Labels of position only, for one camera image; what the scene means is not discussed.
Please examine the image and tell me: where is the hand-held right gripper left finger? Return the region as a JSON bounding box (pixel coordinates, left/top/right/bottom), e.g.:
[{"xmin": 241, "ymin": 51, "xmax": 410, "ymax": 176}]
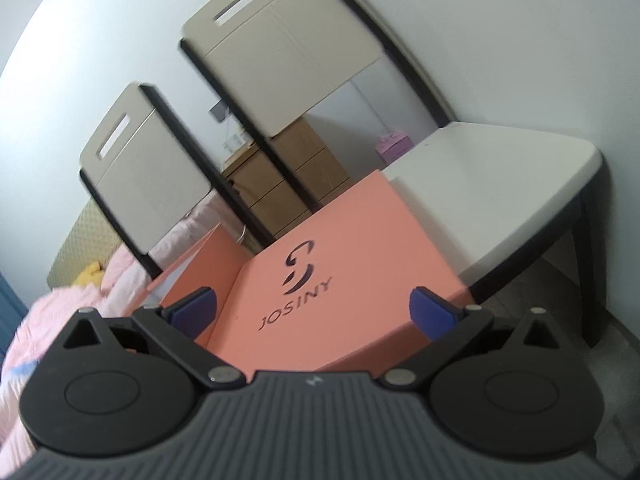
[{"xmin": 62, "ymin": 287, "xmax": 246, "ymax": 394}]

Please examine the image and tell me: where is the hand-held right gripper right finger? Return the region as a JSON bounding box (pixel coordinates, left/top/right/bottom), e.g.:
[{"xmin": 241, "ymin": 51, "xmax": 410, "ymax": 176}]
[{"xmin": 382, "ymin": 286, "xmax": 561, "ymax": 391}]

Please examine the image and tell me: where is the orange cardboard box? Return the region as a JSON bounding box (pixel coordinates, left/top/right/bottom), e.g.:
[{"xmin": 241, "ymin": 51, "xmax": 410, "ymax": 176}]
[{"xmin": 131, "ymin": 224, "xmax": 257, "ymax": 350}]

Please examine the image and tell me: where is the orange printed box lid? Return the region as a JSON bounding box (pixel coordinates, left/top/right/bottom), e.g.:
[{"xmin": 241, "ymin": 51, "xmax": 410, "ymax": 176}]
[{"xmin": 206, "ymin": 170, "xmax": 479, "ymax": 374}]

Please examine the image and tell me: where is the yellow plush toy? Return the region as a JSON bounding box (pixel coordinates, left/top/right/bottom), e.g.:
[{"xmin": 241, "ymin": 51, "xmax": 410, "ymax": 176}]
[{"xmin": 74, "ymin": 259, "xmax": 104, "ymax": 287}]

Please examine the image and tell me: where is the beige quilted headboard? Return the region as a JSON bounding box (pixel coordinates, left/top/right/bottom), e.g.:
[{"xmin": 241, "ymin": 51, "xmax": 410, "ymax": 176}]
[{"xmin": 46, "ymin": 195, "xmax": 126, "ymax": 291}]

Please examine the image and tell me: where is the pink duvet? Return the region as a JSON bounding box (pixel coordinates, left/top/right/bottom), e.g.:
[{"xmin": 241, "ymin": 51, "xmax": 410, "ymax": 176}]
[{"xmin": 0, "ymin": 282, "xmax": 136, "ymax": 461}]

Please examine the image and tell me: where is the small pink box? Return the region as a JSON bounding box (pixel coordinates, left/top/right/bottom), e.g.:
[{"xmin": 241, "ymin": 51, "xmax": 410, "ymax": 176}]
[{"xmin": 374, "ymin": 130, "xmax": 415, "ymax": 159}]

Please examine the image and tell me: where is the dark blue cloth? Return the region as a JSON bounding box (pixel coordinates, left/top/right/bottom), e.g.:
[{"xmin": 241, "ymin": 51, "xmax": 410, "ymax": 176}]
[{"xmin": 0, "ymin": 270, "xmax": 29, "ymax": 356}]

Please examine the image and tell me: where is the wooden nightstand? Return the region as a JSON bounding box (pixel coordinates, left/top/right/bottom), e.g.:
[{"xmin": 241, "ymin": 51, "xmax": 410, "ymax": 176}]
[{"xmin": 220, "ymin": 116, "xmax": 351, "ymax": 241}]

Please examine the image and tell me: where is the beige chair with black frame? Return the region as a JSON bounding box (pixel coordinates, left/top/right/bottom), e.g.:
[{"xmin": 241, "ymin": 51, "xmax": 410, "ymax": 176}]
[
  {"xmin": 179, "ymin": 0, "xmax": 612, "ymax": 349},
  {"xmin": 78, "ymin": 81, "xmax": 277, "ymax": 281}
]

